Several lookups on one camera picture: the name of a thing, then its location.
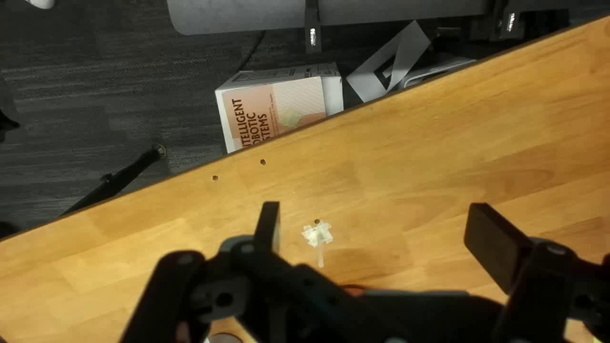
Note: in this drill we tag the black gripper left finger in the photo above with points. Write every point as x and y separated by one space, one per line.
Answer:
191 292

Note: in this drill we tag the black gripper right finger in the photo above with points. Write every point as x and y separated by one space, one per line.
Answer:
545 286

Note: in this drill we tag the black tripod leg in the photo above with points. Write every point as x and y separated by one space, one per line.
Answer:
120 177

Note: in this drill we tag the robotics book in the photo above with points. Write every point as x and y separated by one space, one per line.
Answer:
273 107

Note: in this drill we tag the grey cardboard piece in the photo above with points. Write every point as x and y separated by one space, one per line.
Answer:
393 59

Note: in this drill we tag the white round tube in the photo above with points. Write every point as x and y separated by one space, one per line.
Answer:
254 13

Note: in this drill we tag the black clamp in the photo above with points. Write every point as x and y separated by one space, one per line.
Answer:
313 29

